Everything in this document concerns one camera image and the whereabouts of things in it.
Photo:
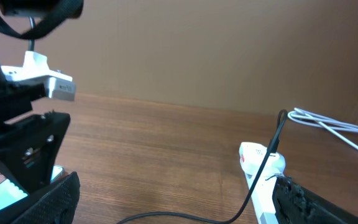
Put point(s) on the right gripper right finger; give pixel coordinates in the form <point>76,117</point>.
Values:
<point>295,204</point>

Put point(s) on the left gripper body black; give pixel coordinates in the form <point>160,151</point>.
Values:
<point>15,105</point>

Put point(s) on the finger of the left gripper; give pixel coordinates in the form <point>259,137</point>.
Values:
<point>29,159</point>

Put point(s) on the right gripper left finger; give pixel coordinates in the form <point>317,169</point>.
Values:
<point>55,203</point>

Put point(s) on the blue screen Galaxy smartphone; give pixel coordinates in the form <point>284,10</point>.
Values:
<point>10,193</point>

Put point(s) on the white USB charger plug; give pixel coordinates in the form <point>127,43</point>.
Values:
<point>274,164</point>

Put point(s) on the white power strip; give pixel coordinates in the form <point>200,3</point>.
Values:
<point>262,196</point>

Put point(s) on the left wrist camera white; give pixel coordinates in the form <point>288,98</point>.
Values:
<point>35,70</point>

